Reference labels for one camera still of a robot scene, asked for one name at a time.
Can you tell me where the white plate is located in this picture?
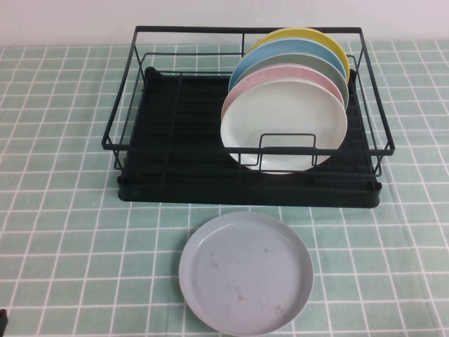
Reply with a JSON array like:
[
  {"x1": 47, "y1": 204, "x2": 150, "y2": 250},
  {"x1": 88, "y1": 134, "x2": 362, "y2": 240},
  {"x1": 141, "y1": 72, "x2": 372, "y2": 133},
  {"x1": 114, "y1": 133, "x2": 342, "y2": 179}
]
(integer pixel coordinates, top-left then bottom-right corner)
[{"x1": 220, "y1": 79, "x2": 349, "y2": 176}]

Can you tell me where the grey plate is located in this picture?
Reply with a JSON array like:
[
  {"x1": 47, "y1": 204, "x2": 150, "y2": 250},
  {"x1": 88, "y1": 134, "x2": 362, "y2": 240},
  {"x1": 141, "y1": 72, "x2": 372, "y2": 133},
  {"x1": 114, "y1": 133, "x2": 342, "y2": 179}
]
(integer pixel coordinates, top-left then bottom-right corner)
[{"x1": 177, "y1": 211, "x2": 314, "y2": 337}]

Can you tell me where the pink plate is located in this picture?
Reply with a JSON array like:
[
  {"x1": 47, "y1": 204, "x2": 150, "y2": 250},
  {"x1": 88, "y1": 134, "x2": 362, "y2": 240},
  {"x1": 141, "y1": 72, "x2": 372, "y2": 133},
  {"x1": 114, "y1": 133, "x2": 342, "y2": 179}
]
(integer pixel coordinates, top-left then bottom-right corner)
[{"x1": 220, "y1": 66, "x2": 347, "y2": 114}]

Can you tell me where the blue plate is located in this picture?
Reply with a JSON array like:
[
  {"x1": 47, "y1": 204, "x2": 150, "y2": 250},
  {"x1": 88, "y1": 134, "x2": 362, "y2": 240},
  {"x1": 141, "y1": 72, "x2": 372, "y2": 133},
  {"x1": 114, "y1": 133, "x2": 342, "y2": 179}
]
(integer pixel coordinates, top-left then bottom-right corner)
[{"x1": 228, "y1": 39, "x2": 347, "y2": 93}]

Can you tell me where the grey-green plate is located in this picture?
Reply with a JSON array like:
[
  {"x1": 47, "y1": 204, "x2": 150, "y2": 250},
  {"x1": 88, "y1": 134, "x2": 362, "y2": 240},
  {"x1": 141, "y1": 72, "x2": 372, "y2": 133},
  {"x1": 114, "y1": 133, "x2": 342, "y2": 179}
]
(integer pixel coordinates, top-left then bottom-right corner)
[{"x1": 229, "y1": 53, "x2": 351, "y2": 110}]

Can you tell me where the yellow plate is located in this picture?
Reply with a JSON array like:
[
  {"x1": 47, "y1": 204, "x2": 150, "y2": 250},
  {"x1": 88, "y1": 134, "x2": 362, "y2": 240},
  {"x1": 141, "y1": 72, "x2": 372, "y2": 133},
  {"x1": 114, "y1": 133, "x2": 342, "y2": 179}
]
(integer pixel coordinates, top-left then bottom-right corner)
[{"x1": 241, "y1": 27, "x2": 351, "y2": 84}]

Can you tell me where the black plastic drip tray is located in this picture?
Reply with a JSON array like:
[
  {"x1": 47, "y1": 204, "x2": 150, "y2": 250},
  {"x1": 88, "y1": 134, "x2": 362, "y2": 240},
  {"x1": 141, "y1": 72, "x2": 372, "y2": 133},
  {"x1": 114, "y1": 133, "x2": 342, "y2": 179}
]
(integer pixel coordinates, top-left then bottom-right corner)
[{"x1": 116, "y1": 66, "x2": 382, "y2": 211}]

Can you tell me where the green checked tablecloth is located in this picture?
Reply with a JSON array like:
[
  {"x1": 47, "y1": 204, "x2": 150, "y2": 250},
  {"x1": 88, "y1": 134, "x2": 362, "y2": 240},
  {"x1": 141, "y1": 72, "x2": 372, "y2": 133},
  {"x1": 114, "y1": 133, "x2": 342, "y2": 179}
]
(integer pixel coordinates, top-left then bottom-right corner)
[{"x1": 0, "y1": 39, "x2": 449, "y2": 337}]

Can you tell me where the black wire dish rack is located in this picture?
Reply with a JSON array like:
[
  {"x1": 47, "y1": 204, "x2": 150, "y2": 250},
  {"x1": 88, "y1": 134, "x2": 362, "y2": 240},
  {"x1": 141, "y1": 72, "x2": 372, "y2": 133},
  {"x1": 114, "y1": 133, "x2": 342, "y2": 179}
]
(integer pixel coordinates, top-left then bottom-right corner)
[{"x1": 102, "y1": 25, "x2": 396, "y2": 180}]

